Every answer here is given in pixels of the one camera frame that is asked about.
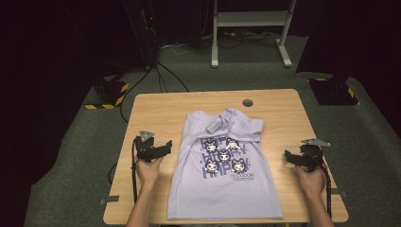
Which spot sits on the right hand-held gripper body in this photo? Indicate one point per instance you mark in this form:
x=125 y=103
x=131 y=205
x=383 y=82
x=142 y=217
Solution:
x=313 y=156

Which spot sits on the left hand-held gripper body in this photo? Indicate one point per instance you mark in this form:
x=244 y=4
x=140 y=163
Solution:
x=145 y=149

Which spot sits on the lavender printed T-shirt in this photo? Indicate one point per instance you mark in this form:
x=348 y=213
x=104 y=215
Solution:
x=220 y=186

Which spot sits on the person's left hand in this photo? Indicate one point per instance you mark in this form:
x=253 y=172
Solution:
x=148 y=173

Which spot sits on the person's right hand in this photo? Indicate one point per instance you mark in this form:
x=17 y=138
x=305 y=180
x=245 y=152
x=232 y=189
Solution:
x=312 y=183

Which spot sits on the grey tape piece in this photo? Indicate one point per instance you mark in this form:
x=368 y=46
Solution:
x=336 y=192
x=109 y=199

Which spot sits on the black yellow striped base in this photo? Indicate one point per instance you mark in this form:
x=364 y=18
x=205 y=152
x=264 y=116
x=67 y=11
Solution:
x=110 y=91
x=334 y=93

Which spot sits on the grey round table grommet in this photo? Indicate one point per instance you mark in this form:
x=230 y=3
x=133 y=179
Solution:
x=247 y=102

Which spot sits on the black computer tower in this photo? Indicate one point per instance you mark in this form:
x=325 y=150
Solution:
x=148 y=38

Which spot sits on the white metal stand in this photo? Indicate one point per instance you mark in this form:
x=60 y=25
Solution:
x=252 y=19

